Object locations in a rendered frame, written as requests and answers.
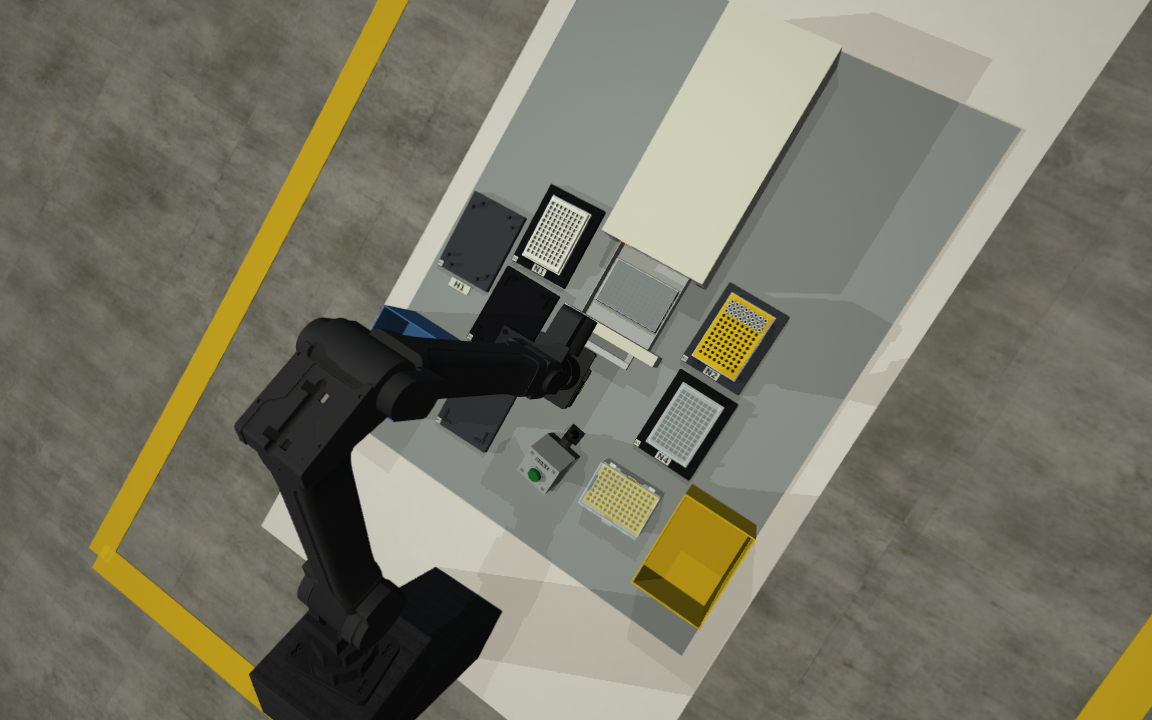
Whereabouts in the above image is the blue open-top bin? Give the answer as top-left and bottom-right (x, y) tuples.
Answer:
(371, 305), (458, 340)

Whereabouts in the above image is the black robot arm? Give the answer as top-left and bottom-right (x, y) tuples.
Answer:
(234, 304), (598, 706)

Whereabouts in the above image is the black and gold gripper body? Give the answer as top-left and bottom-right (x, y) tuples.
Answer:
(544, 347), (597, 409)

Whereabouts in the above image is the yellow bin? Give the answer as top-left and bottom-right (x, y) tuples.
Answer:
(631, 484), (757, 630)

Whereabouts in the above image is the large cream rectangular box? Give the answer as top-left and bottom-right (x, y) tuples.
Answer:
(564, 0), (842, 370)

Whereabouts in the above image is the white assay plate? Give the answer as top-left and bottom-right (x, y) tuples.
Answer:
(522, 195), (592, 276)

